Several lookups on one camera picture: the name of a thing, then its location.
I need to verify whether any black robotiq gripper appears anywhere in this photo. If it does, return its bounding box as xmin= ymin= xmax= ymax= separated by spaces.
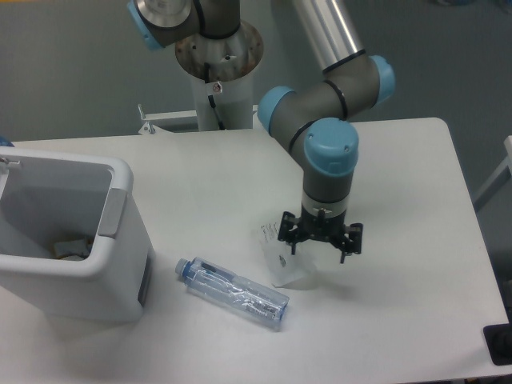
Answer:
xmin=278 ymin=207 xmax=363 ymax=264

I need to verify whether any clear plastic water bottle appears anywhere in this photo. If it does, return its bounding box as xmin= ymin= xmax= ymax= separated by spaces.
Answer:
xmin=175 ymin=258 xmax=290 ymax=330

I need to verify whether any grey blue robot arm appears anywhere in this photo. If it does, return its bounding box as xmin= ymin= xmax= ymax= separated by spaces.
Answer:
xmin=127 ymin=1 xmax=395 ymax=256

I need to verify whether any trash inside can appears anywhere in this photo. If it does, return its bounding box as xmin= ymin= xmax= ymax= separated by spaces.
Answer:
xmin=53 ymin=237 xmax=94 ymax=261

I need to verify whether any white trash can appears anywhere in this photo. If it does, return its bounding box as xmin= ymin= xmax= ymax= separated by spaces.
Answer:
xmin=1 ymin=146 xmax=154 ymax=322

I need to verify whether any black clamp at table edge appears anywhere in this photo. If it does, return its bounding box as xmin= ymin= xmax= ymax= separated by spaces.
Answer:
xmin=483 ymin=323 xmax=511 ymax=366

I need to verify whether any white frame at right edge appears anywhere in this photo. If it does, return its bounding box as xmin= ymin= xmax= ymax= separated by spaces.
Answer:
xmin=473 ymin=135 xmax=511 ymax=212

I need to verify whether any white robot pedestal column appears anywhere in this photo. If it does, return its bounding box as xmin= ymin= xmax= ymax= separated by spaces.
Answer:
xmin=175 ymin=21 xmax=264 ymax=131

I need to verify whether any white left floor bracket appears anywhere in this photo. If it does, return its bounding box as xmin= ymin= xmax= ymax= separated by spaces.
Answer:
xmin=138 ymin=104 xmax=198 ymax=134

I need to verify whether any black cable on pedestal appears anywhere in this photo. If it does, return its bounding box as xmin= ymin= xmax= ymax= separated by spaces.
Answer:
xmin=202 ymin=62 xmax=226 ymax=131

